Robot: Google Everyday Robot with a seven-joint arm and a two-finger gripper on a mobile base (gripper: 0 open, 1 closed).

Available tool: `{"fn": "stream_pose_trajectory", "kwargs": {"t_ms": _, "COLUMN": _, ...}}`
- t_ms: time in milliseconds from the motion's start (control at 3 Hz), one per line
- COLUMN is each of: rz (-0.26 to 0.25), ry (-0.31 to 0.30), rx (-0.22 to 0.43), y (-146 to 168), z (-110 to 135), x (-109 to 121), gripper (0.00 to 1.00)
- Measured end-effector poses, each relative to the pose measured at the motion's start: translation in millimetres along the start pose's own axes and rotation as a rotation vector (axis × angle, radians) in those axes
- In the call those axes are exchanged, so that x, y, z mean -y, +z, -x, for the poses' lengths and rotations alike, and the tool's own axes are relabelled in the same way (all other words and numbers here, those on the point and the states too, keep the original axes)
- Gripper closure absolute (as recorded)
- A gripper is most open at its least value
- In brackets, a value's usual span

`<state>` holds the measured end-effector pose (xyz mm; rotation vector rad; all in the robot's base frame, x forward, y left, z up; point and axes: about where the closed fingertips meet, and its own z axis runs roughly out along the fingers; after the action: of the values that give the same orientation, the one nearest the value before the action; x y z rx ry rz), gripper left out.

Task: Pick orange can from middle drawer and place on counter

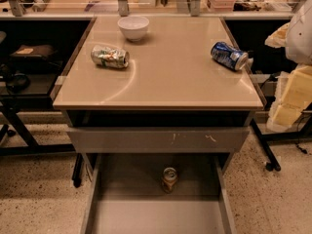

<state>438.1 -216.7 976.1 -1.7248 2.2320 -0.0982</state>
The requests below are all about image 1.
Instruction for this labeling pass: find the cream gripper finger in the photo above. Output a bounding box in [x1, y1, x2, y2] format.
[266, 65, 312, 133]
[264, 22, 290, 48]

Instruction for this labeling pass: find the orange soda can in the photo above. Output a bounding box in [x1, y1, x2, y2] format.
[162, 167, 178, 193]

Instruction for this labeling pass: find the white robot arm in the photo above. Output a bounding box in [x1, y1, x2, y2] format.
[265, 0, 312, 132]

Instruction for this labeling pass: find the blue soda can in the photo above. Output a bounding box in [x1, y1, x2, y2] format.
[211, 42, 249, 71]

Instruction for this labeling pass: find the open grey middle drawer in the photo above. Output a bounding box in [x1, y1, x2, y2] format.
[79, 152, 238, 234]

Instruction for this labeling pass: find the grey drawer cabinet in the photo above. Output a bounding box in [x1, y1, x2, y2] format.
[49, 14, 268, 234]

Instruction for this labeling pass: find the crushed green silver can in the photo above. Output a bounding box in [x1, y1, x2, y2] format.
[91, 45, 130, 69]

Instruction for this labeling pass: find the closed grey top drawer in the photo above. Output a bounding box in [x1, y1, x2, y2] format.
[67, 127, 249, 153]

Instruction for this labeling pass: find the white ceramic bowl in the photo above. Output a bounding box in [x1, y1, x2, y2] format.
[117, 16, 149, 41]

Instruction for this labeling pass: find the black bag on shelf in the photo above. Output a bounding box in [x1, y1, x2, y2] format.
[9, 44, 58, 68]

